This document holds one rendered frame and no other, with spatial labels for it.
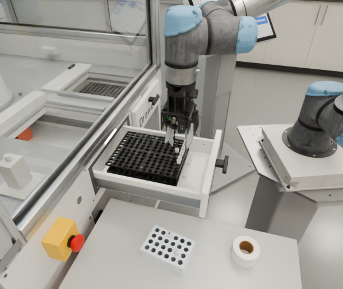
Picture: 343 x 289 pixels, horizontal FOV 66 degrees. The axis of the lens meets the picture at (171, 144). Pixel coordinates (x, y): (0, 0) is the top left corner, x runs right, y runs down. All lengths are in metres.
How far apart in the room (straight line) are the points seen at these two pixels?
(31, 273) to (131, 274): 0.23
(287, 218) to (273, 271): 0.49
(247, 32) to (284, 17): 3.06
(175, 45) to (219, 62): 1.11
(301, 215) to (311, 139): 0.39
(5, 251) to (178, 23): 0.54
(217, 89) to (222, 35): 1.16
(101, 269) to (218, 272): 0.30
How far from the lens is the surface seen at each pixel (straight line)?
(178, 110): 0.63
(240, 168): 2.10
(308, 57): 3.84
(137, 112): 1.02
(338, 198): 1.05
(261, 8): 0.74
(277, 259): 0.83
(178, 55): 0.58
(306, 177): 0.97
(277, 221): 1.26
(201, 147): 0.93
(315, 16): 3.70
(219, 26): 0.59
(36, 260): 0.70
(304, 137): 1.04
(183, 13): 0.56
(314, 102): 0.98
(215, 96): 1.76
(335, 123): 0.89
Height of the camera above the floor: 1.45
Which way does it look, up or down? 39 degrees down
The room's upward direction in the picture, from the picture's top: straight up
